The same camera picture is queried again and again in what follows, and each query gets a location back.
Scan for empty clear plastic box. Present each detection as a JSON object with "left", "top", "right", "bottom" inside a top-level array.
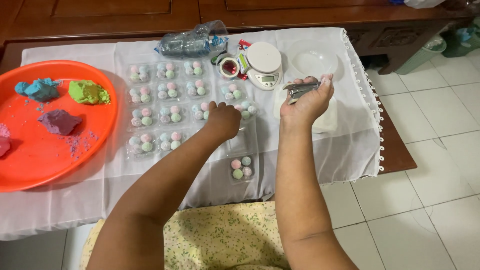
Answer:
[{"left": 225, "top": 127, "right": 259, "bottom": 156}]

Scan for person's left hand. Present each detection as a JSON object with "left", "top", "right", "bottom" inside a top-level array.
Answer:
[{"left": 202, "top": 100, "right": 242, "bottom": 142}]

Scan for light green plastic basket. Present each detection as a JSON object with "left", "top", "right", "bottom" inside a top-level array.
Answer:
[{"left": 395, "top": 35, "right": 448, "bottom": 76}]

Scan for dark green plastic bin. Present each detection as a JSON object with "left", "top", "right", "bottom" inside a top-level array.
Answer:
[{"left": 440, "top": 17, "right": 480, "bottom": 58}]

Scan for person's right hand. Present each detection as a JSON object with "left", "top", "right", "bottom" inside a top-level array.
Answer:
[{"left": 279, "top": 74, "right": 335, "bottom": 126}]

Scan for green dough lump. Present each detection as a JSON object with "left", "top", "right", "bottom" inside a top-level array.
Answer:
[{"left": 68, "top": 80, "right": 111, "bottom": 105}]

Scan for rows of ball-filled clear packs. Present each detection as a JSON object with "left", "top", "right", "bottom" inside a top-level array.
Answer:
[{"left": 125, "top": 59, "right": 259, "bottom": 160}]

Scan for clear plastic bowl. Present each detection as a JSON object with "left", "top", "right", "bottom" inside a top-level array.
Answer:
[{"left": 287, "top": 39, "right": 340, "bottom": 81}]

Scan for pink dough lump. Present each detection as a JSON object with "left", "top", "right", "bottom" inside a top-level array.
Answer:
[{"left": 0, "top": 124, "right": 12, "bottom": 157}]

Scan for white kitchen scale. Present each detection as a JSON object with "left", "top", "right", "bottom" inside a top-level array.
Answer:
[{"left": 245, "top": 41, "right": 284, "bottom": 91}]

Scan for white plastic bag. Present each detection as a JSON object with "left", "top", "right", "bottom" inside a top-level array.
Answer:
[{"left": 403, "top": 0, "right": 447, "bottom": 9}]

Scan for brown wooden cabinet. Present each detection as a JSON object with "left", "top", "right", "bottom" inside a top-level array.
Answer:
[{"left": 0, "top": 0, "right": 480, "bottom": 76}]

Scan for silver metal stapler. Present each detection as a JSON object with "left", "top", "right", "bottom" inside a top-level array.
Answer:
[{"left": 282, "top": 81, "right": 322, "bottom": 106}]

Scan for purple dough lump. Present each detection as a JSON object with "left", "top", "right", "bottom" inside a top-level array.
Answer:
[{"left": 37, "top": 109, "right": 83, "bottom": 136}]

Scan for plastic bag of clear containers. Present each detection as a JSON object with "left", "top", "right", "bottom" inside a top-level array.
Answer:
[{"left": 154, "top": 20, "right": 229, "bottom": 59}]

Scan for white sheer tablecloth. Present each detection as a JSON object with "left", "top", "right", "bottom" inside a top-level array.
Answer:
[{"left": 0, "top": 27, "right": 387, "bottom": 241}]

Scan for orange round plastic tray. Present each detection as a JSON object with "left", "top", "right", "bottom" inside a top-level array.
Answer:
[{"left": 0, "top": 60, "right": 119, "bottom": 193}]

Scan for white tape roll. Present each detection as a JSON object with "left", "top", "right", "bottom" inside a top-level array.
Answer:
[{"left": 218, "top": 56, "right": 241, "bottom": 80}]

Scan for clear box of coloured balls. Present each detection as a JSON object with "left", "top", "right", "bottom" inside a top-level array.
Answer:
[{"left": 229, "top": 154, "right": 256, "bottom": 184}]

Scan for blue dough lump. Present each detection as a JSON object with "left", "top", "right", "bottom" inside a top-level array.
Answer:
[{"left": 14, "top": 77, "right": 61, "bottom": 103}]

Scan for yellow floral dress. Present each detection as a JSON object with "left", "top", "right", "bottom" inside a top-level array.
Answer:
[{"left": 79, "top": 201, "right": 291, "bottom": 270}]

